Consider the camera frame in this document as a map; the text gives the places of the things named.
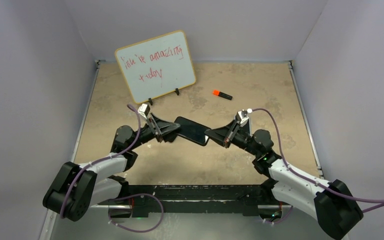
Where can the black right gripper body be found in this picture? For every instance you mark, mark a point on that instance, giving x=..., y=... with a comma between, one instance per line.
x=238, y=138

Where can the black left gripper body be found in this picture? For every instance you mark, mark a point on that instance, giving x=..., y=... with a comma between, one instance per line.
x=150, y=131

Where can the black phone case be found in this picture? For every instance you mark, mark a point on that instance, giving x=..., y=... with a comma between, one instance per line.
x=192, y=130

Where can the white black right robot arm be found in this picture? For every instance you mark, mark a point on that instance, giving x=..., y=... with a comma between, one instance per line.
x=327, y=202

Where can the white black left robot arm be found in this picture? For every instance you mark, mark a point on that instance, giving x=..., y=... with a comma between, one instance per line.
x=76, y=187

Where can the orange capped black marker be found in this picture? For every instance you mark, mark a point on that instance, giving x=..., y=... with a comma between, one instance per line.
x=222, y=95

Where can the yellow framed whiteboard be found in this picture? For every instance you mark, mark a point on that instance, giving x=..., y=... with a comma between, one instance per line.
x=157, y=66

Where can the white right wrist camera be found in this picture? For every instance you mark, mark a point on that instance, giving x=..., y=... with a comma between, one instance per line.
x=241, y=117

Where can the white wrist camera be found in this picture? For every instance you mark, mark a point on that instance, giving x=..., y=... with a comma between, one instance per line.
x=144, y=111
x=241, y=117

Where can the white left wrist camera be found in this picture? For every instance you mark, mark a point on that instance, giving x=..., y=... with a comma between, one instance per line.
x=144, y=111

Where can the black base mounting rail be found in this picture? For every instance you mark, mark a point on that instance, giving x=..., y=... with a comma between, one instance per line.
x=248, y=200

